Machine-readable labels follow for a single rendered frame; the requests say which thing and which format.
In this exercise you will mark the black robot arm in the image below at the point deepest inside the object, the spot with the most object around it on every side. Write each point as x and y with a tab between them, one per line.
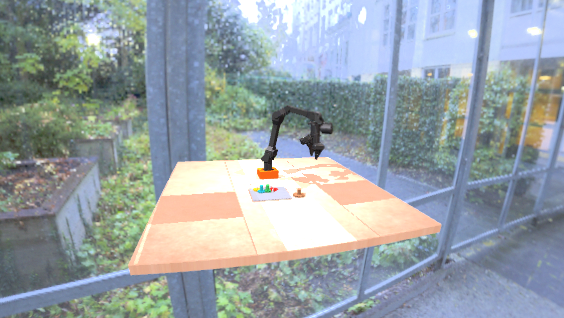
277	119

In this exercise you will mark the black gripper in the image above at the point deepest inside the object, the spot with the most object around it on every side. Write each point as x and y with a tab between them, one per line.
315	145

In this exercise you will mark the tan toothed gear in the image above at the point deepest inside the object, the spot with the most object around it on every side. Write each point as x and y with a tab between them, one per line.
299	194

